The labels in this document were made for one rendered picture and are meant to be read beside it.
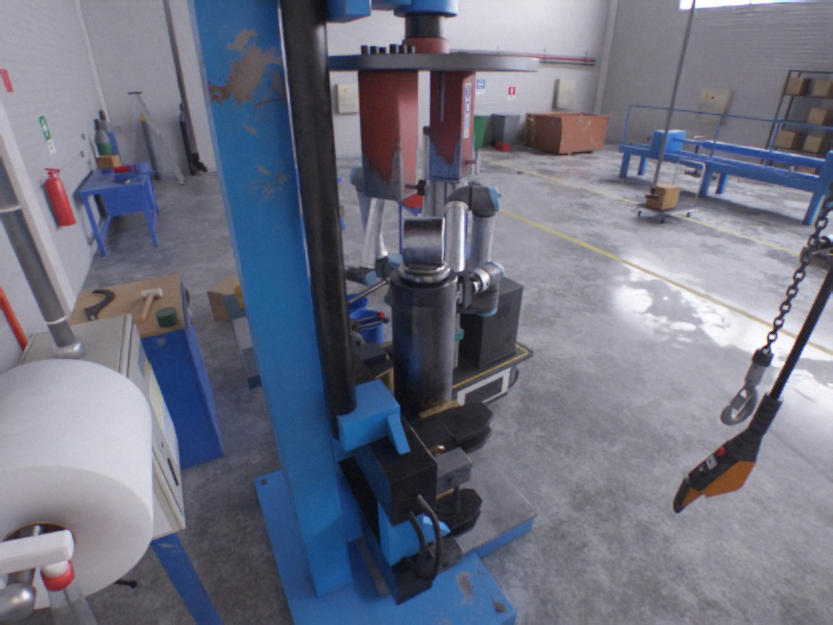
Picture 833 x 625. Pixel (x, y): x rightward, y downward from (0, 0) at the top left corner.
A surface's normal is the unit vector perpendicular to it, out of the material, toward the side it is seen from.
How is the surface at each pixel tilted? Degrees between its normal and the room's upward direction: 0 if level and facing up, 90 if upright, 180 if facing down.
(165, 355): 90
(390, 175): 90
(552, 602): 0
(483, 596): 0
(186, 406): 90
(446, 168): 90
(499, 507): 0
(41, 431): 19
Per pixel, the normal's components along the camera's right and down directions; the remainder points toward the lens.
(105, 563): 0.47, 0.43
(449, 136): -0.45, 0.43
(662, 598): 0.00, -0.87
